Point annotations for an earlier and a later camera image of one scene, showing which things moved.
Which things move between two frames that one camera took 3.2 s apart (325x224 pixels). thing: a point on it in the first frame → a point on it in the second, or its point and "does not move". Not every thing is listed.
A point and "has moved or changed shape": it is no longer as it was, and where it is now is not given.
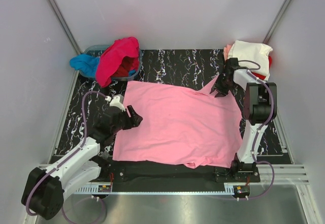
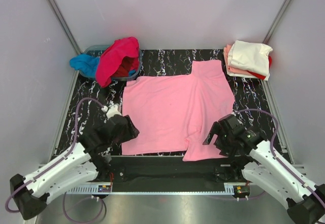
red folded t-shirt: x=260 y=76 does not move
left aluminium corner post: x=66 y=26 does not move
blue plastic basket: x=96 y=51 does not move
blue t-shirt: x=88 y=65 does not move
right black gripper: x=223 y=85 → x=219 y=136
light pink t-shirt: x=181 y=125 has moved or changed shape
